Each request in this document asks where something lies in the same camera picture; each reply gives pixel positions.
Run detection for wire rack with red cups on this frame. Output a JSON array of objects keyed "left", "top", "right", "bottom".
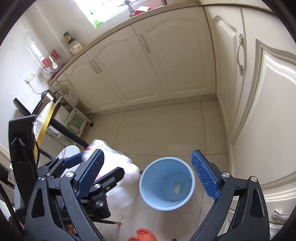
[{"left": 40, "top": 49, "right": 64, "bottom": 77}]

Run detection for round white marble table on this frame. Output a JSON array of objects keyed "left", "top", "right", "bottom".
[{"left": 32, "top": 101, "right": 90, "bottom": 163}]

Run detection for pink white plastic bag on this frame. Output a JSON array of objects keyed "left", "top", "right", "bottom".
[{"left": 82, "top": 139, "right": 140, "bottom": 185}]

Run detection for white kitchen cart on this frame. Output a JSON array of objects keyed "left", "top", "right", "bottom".
[{"left": 52, "top": 95, "right": 94, "bottom": 137}]

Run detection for green dish soap bottle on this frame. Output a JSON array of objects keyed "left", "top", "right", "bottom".
[{"left": 92, "top": 19, "right": 104, "bottom": 29}]

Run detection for black silver rice cooker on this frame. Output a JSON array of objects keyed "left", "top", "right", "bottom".
[{"left": 13, "top": 89, "right": 56, "bottom": 116}]

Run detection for dark jar yellow label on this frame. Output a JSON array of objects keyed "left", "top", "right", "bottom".
[{"left": 63, "top": 32, "right": 73, "bottom": 43}]

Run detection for clear jar with label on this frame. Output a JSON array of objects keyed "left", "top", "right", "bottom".
[{"left": 68, "top": 40, "right": 83, "bottom": 55}]

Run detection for orange slipper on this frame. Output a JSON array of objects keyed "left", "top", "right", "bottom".
[{"left": 128, "top": 228, "right": 157, "bottom": 241}]

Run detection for red plastic basin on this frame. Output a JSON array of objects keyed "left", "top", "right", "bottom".
[{"left": 134, "top": 6, "right": 152, "bottom": 16}]

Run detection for chrome kitchen faucet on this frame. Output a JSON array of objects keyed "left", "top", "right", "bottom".
[{"left": 118, "top": 0, "right": 135, "bottom": 17}]

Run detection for white tissue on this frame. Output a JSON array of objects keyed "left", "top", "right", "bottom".
[{"left": 173, "top": 183, "right": 182, "bottom": 195}]

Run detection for wall power outlet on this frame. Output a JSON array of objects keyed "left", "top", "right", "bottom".
[{"left": 24, "top": 73, "right": 36, "bottom": 84}]

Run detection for white spoon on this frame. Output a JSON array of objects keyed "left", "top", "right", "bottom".
[{"left": 49, "top": 56, "right": 58, "bottom": 69}]

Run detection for cream lower cabinets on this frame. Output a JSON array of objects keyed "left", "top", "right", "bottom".
[{"left": 48, "top": 1, "right": 295, "bottom": 223}]

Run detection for blue plastic trash bin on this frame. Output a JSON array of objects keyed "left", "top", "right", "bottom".
[{"left": 139, "top": 157, "right": 195, "bottom": 211}]

